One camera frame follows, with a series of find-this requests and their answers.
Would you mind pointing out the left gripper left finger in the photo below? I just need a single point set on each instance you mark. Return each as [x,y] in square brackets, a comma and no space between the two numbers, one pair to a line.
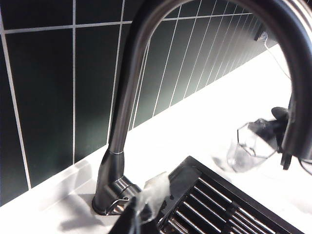
[129,219]

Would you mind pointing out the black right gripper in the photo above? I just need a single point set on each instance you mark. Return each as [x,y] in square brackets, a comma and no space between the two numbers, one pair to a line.
[280,113]

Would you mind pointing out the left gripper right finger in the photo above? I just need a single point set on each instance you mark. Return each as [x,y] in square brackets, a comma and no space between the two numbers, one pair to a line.
[156,187]

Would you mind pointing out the clear glass mug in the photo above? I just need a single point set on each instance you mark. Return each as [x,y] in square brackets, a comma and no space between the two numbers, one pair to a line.
[241,158]

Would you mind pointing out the dark metal gooseneck faucet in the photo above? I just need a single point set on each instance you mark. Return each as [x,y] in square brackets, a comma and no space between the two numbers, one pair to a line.
[126,97]

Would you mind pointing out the black slatted drain rack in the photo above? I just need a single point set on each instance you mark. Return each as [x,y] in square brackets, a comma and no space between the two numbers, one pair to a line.
[207,195]

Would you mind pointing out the wall socket with plug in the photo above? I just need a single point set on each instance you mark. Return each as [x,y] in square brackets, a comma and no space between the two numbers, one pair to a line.
[259,36]

